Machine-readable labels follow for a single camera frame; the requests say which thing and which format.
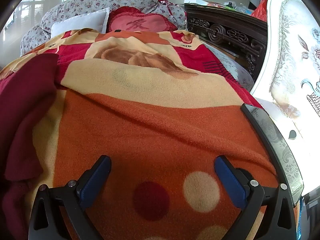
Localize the maroon t-shirt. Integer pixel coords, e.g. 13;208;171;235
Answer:
1;53;59;239

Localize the white embroidered chair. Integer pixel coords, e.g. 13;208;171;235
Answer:
250;0;319;195

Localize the orange red floral blanket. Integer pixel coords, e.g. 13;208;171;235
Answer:
0;28;301;240

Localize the dark carved wooden headboard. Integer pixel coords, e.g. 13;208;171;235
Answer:
184;4;267;81

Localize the white pillow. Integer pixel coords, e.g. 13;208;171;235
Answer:
51;8;110;38

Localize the red plastic bag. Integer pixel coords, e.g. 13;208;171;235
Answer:
251;0;268;22

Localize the red heart cushion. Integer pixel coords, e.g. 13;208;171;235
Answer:
107;7;178;33

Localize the floral quilt bedding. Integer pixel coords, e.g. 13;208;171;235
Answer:
20;0;187;56

